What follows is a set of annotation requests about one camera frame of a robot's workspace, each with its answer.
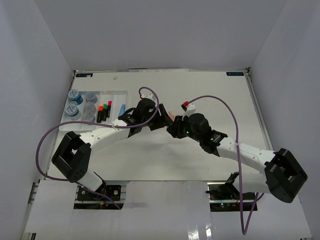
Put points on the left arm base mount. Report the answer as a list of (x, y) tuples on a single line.
[(109, 196)]

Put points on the black label sticker right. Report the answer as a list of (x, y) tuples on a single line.
[(234, 73)]

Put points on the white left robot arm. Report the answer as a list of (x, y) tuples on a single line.
[(73, 154)]

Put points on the green black highlighter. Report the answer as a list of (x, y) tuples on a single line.
[(104, 112)]

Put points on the black label sticker left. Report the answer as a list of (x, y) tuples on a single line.
[(83, 75)]

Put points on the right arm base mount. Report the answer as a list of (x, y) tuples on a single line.
[(223, 196)]

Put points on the clear clip jar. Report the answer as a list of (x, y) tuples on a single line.
[(91, 96), (89, 107), (88, 117)]

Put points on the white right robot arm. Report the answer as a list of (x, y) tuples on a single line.
[(277, 172)]

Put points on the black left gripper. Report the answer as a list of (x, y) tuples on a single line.
[(163, 120)]

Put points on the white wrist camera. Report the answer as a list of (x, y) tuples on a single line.
[(189, 109), (150, 96)]

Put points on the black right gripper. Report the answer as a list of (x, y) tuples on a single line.
[(175, 129)]

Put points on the orange black highlighter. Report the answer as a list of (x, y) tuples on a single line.
[(100, 114)]

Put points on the black label sticker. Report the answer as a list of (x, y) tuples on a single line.
[(83, 75), (234, 73)]

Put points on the blue jar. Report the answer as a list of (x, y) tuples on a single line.
[(75, 97), (72, 112)]

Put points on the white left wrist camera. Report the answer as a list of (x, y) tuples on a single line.
[(150, 96)]

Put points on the pink black highlighter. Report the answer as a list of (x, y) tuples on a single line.
[(109, 105)]

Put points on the blue correction tape pen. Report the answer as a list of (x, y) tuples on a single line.
[(122, 110)]

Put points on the orange correction tape pen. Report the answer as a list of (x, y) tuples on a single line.
[(171, 115)]

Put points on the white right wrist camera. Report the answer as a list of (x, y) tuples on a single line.
[(189, 109)]

